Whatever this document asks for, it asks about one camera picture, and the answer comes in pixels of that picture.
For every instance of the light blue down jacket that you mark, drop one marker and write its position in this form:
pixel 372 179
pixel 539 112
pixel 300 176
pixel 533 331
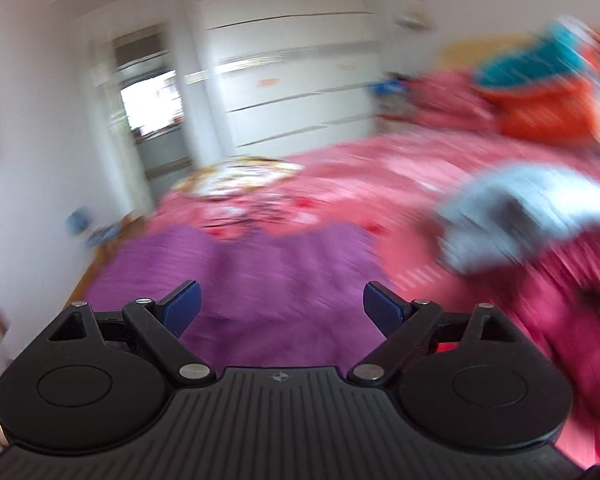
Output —
pixel 509 213

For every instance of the wall lamp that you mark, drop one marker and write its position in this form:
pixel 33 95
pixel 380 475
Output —
pixel 413 15

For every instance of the dark red down jacket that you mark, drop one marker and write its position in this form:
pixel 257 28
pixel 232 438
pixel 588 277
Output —
pixel 554 299

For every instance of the blue box on nightstand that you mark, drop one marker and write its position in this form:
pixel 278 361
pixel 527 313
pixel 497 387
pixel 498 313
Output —
pixel 389 87

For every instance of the pink bed blanket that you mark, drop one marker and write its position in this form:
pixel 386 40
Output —
pixel 389 186

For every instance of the pink folded quilt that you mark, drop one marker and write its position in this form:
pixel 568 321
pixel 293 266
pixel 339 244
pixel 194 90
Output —
pixel 448 100

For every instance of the orange folded quilt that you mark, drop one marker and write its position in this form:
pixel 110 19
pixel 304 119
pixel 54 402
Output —
pixel 564 111

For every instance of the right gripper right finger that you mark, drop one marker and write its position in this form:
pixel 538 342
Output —
pixel 407 327

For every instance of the patterned yellow pillow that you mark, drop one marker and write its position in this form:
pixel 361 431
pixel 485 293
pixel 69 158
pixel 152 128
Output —
pixel 236 176

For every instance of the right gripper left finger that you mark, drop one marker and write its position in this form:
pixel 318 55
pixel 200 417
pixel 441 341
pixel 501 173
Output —
pixel 156 328

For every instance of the white sliding wardrobe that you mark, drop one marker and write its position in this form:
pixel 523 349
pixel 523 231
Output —
pixel 291 76

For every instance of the purple down jacket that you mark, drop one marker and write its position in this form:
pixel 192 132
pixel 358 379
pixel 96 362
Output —
pixel 290 300

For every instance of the yellow padded headboard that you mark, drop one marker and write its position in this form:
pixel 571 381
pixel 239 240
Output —
pixel 468 53

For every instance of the teal dotted folded quilt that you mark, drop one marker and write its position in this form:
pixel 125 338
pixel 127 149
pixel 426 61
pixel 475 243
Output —
pixel 557 50

